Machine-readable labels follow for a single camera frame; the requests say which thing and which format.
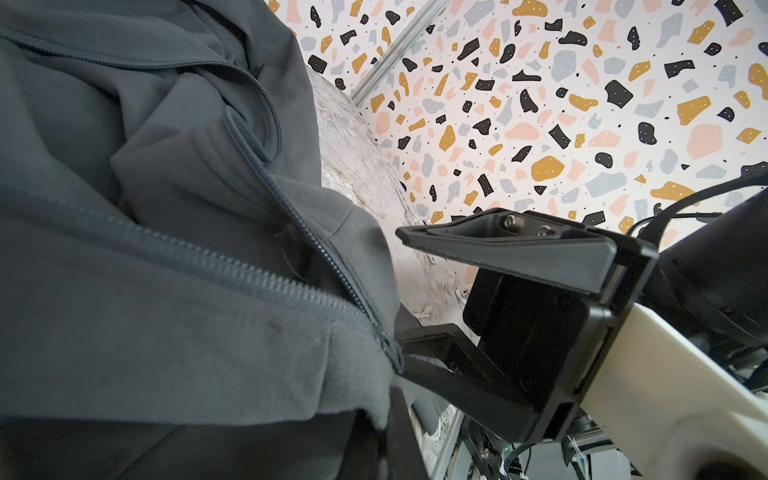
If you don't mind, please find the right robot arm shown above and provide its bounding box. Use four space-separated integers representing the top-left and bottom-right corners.
396 167 767 443

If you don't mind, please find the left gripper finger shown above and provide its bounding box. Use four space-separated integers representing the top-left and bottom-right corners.
385 386 429 480

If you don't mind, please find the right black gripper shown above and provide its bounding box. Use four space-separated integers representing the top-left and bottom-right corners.
395 208 659 443

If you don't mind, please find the dark grey jacket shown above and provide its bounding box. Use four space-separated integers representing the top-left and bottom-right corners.
1 1 409 479

